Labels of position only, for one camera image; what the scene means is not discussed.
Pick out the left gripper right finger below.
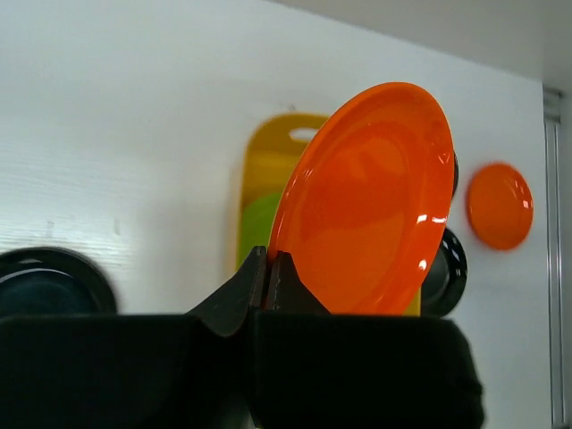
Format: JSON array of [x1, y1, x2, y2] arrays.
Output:
[[249, 253, 485, 428]]

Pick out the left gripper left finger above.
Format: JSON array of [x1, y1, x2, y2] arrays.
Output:
[[1, 247, 266, 428]]

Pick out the orange plate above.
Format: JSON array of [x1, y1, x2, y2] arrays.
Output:
[[268, 82, 454, 315], [466, 162, 534, 251]]

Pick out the green plate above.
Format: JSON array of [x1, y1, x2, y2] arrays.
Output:
[[237, 192, 282, 267]]

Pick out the yellow plastic bin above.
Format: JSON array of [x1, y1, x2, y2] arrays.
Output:
[[233, 113, 428, 315]]

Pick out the right black plate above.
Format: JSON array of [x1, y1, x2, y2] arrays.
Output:
[[421, 228, 467, 317]]

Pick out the black plate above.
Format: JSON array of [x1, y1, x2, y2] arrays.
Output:
[[1, 247, 118, 317], [421, 228, 467, 317]]

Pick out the left black plate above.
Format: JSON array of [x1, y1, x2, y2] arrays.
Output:
[[1, 247, 118, 317]]

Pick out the right blue patterned plate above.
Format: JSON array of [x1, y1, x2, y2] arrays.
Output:
[[451, 150, 459, 201]]

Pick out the aluminium side rail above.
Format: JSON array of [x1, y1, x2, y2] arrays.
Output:
[[543, 85, 571, 428]]

